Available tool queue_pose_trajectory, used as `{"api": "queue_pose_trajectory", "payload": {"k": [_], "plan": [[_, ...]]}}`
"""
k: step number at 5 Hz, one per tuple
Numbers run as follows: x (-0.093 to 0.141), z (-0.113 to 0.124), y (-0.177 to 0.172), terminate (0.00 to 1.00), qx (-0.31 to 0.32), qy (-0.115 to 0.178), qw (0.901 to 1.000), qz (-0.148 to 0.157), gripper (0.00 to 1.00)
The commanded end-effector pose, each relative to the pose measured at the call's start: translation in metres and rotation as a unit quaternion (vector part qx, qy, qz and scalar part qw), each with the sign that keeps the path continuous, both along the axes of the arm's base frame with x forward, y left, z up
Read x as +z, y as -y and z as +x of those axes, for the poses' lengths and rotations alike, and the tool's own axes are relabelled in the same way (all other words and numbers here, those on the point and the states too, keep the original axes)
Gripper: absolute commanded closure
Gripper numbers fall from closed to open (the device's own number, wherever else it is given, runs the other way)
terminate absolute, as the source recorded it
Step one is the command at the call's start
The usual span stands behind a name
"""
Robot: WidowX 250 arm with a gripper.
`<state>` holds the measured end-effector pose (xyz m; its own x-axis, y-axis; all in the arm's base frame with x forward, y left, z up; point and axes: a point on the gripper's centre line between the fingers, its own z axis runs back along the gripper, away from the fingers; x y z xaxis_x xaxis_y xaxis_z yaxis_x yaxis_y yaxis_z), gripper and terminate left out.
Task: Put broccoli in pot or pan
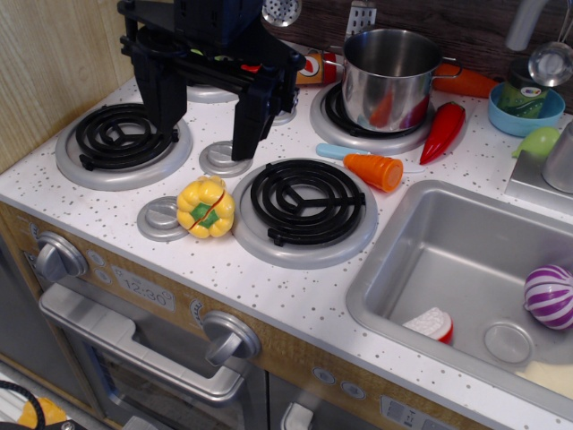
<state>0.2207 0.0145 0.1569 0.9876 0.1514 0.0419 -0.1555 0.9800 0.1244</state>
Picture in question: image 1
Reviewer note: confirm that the silver stove knob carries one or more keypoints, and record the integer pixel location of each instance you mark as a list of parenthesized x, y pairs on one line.
[(216, 160), (157, 220), (284, 117)]

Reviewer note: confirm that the yellow toy bell pepper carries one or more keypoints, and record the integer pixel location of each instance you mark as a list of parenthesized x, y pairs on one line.
[(205, 208)]

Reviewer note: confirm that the red toy ketchup bottle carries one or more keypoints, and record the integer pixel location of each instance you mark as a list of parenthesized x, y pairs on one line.
[(319, 68)]

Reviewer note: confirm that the white red toy food piece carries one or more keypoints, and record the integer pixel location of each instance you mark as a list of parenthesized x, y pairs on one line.
[(434, 323)]

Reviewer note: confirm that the silver oven dial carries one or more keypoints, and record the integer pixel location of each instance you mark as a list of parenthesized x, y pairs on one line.
[(229, 337), (58, 258)]

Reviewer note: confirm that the silver slotted spatula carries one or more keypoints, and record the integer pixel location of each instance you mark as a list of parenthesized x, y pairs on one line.
[(362, 17)]

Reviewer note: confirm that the light blue plastic bowl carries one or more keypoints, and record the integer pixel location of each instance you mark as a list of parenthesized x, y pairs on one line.
[(551, 112)]

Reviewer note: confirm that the back left black burner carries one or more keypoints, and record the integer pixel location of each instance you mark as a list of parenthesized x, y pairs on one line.
[(206, 94)]

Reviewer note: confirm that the green toy pear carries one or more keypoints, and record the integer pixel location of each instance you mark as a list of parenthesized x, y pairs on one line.
[(539, 142)]

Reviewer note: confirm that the stainless steel pot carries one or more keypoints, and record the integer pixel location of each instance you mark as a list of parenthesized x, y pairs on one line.
[(387, 78)]

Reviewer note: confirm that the silver metal ladle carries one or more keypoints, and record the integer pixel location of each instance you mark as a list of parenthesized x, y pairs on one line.
[(550, 65)]

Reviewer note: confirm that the front left black burner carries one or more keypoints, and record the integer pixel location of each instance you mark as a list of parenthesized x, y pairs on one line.
[(117, 148)]

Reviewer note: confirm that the silver perforated skimmer spoon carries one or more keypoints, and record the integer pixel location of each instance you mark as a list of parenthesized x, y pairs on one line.
[(281, 13)]

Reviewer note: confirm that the black burner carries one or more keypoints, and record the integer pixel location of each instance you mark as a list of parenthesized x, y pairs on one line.
[(117, 148), (206, 94), (329, 120), (303, 214)]

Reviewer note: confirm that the silver stove top knob back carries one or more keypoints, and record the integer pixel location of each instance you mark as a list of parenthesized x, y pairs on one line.
[(284, 117)]

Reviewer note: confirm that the right silver oven dial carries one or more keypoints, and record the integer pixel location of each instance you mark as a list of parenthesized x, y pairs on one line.
[(229, 337)]

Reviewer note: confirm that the silver metal cup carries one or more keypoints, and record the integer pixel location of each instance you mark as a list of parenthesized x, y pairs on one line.
[(557, 169)]

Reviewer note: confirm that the oven clock display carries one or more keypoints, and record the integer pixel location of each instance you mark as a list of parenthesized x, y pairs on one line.
[(144, 288)]

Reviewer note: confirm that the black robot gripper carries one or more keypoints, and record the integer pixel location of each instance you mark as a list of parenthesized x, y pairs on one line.
[(218, 43)]

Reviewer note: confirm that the light blue toy knife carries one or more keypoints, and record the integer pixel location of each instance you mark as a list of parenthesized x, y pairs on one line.
[(333, 151)]

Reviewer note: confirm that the silver stove top knob front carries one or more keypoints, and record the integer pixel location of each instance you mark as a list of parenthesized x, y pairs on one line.
[(157, 220)]

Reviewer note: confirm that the front right black burner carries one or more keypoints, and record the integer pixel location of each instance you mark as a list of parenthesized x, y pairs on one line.
[(303, 214)]

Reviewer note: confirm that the orange toy carrot whole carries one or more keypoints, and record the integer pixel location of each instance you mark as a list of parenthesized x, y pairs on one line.
[(465, 82)]

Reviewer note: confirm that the red toy chili pepper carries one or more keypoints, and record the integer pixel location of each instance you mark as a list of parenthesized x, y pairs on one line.
[(446, 126)]

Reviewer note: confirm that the green toy can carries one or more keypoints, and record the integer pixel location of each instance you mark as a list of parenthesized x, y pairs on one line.
[(521, 96)]

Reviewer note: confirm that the left silver oven dial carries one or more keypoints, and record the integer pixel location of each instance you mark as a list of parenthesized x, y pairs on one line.
[(58, 258)]

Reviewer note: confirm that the silver toy sink basin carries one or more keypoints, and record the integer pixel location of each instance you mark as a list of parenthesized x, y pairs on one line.
[(468, 255)]

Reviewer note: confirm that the silver oven door handle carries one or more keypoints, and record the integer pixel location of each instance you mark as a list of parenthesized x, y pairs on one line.
[(114, 333)]

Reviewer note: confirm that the purple striped toy onion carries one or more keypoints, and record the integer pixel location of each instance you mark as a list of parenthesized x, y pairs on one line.
[(548, 296)]

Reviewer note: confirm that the yellow object with black cable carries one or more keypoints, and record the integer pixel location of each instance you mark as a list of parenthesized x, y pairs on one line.
[(36, 413)]

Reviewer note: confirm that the silver stove top knob middle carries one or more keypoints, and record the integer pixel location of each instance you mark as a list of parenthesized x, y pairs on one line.
[(216, 160)]

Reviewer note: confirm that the silver faucet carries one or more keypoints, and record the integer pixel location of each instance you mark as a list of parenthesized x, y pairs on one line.
[(523, 24)]

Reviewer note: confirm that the back right black burner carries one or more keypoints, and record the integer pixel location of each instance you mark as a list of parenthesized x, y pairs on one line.
[(329, 120)]

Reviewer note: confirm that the orange toy carrot piece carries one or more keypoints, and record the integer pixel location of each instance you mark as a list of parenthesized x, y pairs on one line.
[(380, 172)]

